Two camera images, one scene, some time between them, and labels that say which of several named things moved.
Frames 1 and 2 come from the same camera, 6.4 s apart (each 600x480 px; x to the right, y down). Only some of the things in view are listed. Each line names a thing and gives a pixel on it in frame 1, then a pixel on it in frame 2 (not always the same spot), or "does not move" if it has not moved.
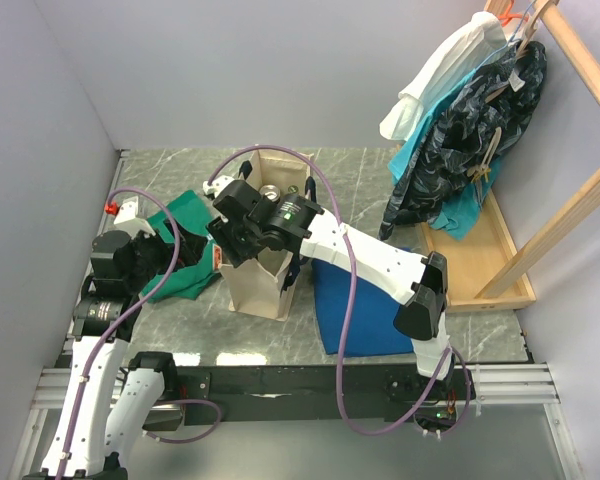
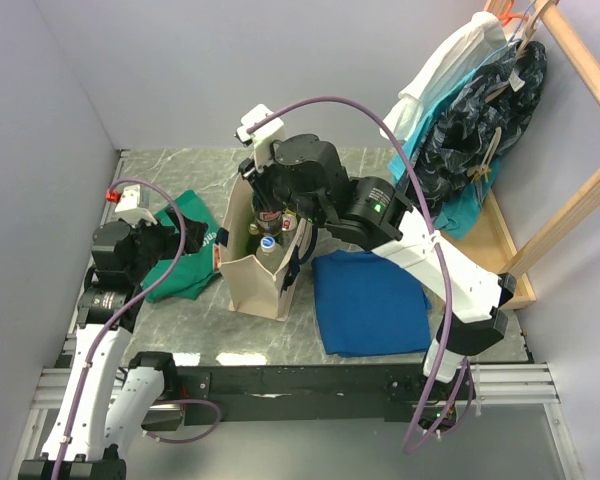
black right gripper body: (239, 244) → (271, 189)
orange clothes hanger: (508, 16) does not move
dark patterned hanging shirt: (477, 119) does not move
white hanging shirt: (463, 52) does not move
